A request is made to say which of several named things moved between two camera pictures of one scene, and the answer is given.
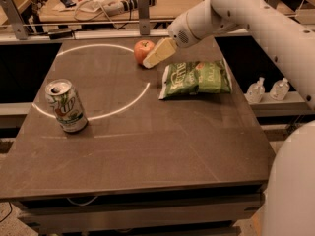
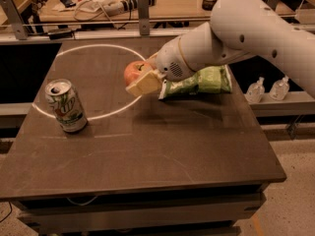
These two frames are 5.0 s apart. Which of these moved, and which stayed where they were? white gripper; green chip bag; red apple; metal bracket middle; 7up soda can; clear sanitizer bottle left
Moved: red apple; white gripper
Stayed: green chip bag; metal bracket middle; 7up soda can; clear sanitizer bottle left
